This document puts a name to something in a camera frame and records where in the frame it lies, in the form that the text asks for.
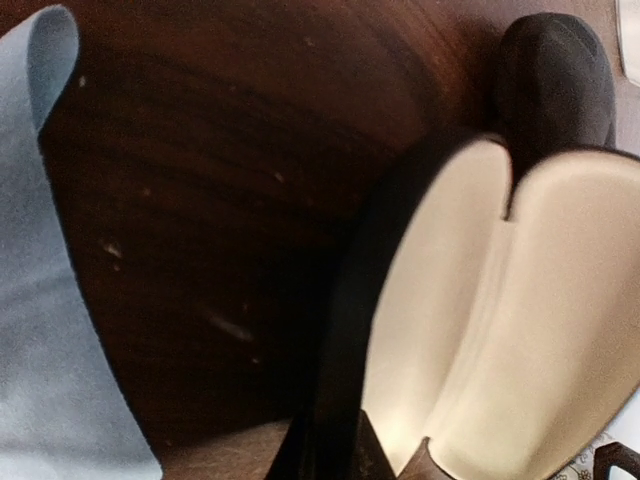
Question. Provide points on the white patterned mug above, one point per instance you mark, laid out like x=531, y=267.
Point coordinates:
x=582, y=466

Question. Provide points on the black glasses case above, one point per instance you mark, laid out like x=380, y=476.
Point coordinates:
x=486, y=316

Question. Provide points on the white cream bowl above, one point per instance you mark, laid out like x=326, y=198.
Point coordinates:
x=628, y=32

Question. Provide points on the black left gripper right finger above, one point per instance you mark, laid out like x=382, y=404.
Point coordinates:
x=615, y=455

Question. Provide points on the light blue cloth right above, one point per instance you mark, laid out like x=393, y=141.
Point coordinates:
x=62, y=413

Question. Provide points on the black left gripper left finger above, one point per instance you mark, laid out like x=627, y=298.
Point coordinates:
x=198, y=451

